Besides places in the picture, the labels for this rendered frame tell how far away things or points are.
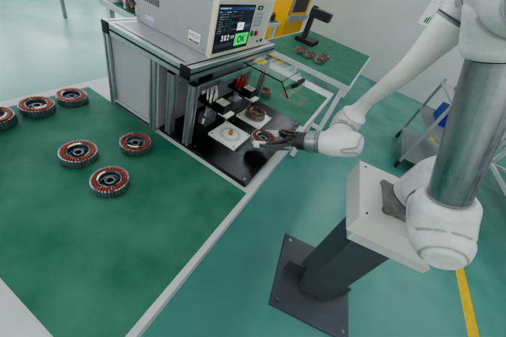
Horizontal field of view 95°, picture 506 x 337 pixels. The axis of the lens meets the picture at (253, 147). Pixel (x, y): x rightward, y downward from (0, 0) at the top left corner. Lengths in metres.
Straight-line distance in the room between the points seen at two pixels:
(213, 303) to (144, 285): 0.82
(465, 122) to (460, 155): 0.08
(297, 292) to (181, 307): 0.68
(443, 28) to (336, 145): 0.43
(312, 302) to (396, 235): 0.82
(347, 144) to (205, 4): 0.69
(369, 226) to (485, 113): 0.55
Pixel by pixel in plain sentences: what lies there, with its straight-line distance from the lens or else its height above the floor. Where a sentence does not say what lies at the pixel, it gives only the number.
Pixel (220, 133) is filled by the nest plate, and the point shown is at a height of 0.78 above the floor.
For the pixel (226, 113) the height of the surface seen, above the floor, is 0.88.
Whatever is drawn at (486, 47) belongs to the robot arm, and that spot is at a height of 1.45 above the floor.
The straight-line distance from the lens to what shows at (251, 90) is 1.24.
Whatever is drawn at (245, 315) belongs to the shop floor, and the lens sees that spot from 1.55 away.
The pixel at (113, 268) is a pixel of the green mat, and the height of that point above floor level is 0.75.
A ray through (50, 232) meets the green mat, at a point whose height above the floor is 0.75.
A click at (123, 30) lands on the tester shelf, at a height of 1.11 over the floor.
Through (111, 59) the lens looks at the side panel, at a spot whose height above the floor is 0.97.
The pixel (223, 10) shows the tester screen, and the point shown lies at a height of 1.28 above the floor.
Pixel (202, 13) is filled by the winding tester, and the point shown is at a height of 1.25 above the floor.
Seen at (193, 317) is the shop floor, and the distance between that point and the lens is 1.50.
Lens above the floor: 1.46
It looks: 39 degrees down
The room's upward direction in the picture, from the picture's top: 21 degrees clockwise
